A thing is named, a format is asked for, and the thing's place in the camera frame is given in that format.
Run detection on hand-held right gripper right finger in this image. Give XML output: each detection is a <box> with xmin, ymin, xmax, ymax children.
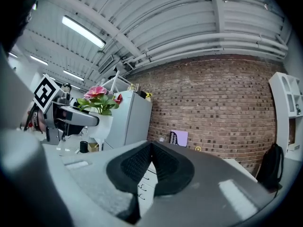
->
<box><xmin>139</xmin><ymin>140</ymin><xmax>282</xmax><ymax>227</ymax></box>

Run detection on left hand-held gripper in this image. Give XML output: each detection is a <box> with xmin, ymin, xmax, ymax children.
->
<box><xmin>33</xmin><ymin>74</ymin><xmax>100</xmax><ymax>146</ymax></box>

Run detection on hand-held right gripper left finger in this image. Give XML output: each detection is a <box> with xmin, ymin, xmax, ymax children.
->
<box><xmin>41</xmin><ymin>140</ymin><xmax>153</xmax><ymax>225</ymax></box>

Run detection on pink flowers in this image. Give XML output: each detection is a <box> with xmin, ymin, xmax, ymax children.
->
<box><xmin>77</xmin><ymin>85</ymin><xmax>120</xmax><ymax>146</ymax></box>

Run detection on person's left forearm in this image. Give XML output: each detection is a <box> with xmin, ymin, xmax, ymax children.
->
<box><xmin>21</xmin><ymin>107</ymin><xmax>49</xmax><ymax>132</ymax></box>

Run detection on ceiling strip light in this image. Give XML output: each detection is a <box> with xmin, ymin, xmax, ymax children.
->
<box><xmin>62</xmin><ymin>69</ymin><xmax>85</xmax><ymax>81</ymax></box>
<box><xmin>30</xmin><ymin>55</ymin><xmax>49</xmax><ymax>66</ymax></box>
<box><xmin>62</xmin><ymin>15</ymin><xmax>107</xmax><ymax>49</ymax></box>

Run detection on white metal rack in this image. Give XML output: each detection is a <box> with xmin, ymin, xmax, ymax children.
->
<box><xmin>101</xmin><ymin>70</ymin><xmax>131</xmax><ymax>95</ymax></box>

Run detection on purple and black file holder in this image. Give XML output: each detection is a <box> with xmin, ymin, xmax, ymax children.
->
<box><xmin>169</xmin><ymin>129</ymin><xmax>189</xmax><ymax>148</ymax></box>

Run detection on ceiling air vent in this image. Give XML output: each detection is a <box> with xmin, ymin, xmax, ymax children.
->
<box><xmin>98</xmin><ymin>54</ymin><xmax>115</xmax><ymax>74</ymax></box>

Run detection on black backpack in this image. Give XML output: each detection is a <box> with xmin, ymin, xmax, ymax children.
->
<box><xmin>257</xmin><ymin>143</ymin><xmax>285</xmax><ymax>194</ymax></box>

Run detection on white shelf cabinet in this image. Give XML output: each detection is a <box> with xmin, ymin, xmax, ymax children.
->
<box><xmin>268</xmin><ymin>71</ymin><xmax>303</xmax><ymax>162</ymax></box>

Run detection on person's black shirt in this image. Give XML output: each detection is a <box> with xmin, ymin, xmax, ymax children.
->
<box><xmin>0</xmin><ymin>0</ymin><xmax>40</xmax><ymax>53</ymax></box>

